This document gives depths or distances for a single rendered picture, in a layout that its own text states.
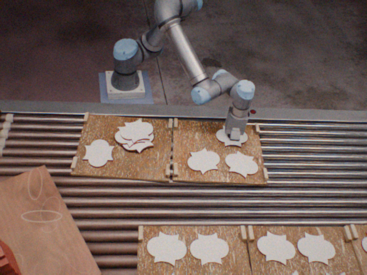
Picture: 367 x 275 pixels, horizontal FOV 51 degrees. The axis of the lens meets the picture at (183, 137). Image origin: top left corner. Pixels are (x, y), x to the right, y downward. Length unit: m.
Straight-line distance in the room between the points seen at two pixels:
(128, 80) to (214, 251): 0.97
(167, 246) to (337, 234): 0.68
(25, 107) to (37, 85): 1.52
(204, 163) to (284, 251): 0.49
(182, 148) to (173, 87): 1.74
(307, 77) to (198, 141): 2.28
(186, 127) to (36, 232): 0.82
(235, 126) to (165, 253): 0.64
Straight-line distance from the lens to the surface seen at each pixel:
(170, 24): 1.61
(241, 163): 1.74
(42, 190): 1.53
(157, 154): 1.72
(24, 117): 1.95
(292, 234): 1.62
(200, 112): 1.95
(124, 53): 1.93
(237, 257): 1.52
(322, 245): 1.64
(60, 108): 1.97
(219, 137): 1.81
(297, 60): 4.10
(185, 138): 1.79
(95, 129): 1.82
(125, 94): 2.03
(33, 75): 3.63
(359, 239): 1.73
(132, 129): 1.75
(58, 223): 1.44
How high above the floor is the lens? 2.28
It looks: 49 degrees down
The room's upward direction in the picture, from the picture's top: 8 degrees clockwise
